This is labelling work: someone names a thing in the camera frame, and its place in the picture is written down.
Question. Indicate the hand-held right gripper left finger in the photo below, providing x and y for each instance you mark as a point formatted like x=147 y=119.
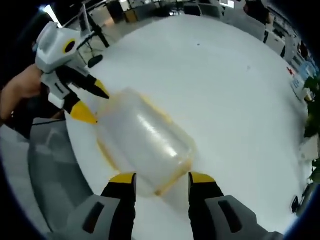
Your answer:
x=117 y=215

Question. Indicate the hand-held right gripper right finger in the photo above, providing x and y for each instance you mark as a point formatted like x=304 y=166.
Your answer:
x=207 y=215

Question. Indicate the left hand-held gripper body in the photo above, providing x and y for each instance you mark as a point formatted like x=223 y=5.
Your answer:
x=53 y=51

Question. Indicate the clear plastic box yellow buckles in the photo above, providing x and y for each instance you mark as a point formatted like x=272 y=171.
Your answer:
x=142 y=140

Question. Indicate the small black oval object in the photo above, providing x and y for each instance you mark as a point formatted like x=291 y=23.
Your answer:
x=95 y=61

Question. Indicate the person's dark shirt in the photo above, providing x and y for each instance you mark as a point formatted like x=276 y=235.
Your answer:
x=37 y=110

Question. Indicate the grey mesh office chair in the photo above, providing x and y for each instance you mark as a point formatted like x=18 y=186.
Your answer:
x=55 y=160

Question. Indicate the cardboard box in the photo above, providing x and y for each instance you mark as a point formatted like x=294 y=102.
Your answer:
x=130 y=16

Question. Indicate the green leafy plant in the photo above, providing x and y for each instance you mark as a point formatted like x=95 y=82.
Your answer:
x=313 y=112

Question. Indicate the white labelled container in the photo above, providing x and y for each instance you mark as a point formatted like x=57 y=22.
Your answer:
x=298 y=86

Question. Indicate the small red object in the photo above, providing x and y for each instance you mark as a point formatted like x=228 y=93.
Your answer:
x=290 y=70

